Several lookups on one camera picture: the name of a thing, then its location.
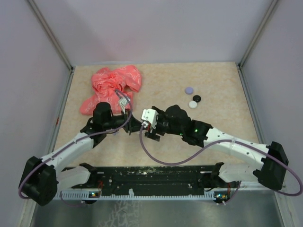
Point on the white round charging case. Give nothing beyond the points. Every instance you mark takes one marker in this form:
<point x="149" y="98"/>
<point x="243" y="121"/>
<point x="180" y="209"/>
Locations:
<point x="192" y="104"/>

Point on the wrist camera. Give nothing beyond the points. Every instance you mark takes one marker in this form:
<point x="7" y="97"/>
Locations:
<point x="149" y="117"/>
<point x="123" y="103"/>

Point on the crumpled pink cloth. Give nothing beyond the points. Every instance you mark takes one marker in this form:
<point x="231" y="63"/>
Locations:
<point x="105" y="81"/>

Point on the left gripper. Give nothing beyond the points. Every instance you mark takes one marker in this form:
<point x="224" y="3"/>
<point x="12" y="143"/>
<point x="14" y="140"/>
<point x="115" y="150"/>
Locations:
<point x="133" y="125"/>

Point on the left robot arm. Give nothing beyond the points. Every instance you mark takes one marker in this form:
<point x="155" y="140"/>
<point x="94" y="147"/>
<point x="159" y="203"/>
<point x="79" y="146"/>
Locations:
<point x="44" y="177"/>

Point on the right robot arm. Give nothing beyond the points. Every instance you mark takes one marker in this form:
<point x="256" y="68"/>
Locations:
<point x="260" y="162"/>

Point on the black round charging case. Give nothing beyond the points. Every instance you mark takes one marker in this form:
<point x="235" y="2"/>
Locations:
<point x="197" y="98"/>

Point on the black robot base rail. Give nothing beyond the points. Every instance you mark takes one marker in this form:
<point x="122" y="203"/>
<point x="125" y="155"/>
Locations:
<point x="155" y="180"/>

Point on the purple round charging case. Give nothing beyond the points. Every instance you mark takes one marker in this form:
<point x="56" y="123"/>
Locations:
<point x="189" y="90"/>

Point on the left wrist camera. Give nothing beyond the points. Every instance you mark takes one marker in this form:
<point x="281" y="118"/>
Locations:
<point x="123" y="103"/>

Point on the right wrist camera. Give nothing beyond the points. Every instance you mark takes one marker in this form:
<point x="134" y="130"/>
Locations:
<point x="149" y="117"/>

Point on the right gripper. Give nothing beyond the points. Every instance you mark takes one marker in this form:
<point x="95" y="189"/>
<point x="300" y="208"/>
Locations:
<point x="152" y="133"/>

